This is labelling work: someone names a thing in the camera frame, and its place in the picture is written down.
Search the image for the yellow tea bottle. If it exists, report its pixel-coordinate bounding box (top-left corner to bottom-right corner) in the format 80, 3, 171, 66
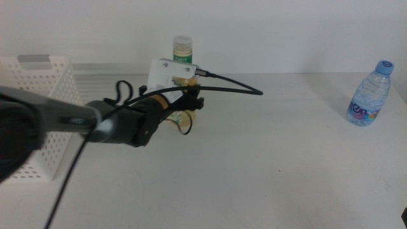
165, 34, 200, 128

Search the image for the thick black braided cable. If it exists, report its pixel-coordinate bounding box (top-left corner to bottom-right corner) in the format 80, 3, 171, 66
43, 68, 264, 229

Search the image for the white perforated plastic basket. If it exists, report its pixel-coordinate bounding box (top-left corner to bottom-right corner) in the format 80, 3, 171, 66
0, 55, 83, 182

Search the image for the clear water bottle blue cap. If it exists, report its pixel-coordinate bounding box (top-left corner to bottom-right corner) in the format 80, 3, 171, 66
345, 60, 395, 127

